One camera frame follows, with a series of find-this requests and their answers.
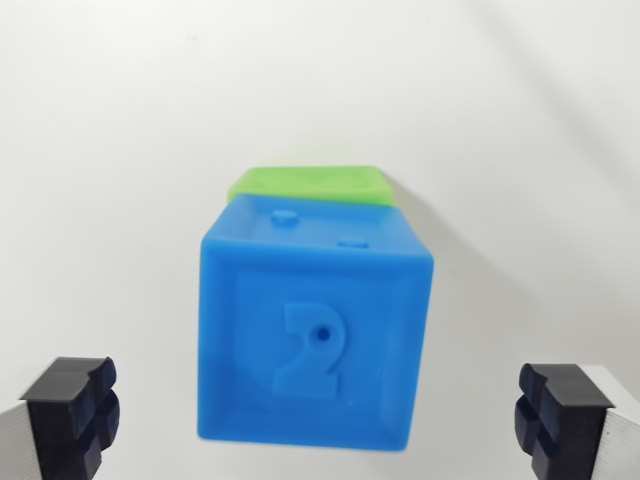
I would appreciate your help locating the blue cube with number two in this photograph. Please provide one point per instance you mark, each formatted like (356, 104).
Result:
(310, 330)

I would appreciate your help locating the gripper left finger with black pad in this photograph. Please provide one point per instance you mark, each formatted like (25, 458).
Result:
(55, 430)

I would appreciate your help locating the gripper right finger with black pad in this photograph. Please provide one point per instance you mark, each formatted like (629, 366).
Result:
(575, 430)

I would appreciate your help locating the green cube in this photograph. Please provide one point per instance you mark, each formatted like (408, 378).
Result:
(305, 182)

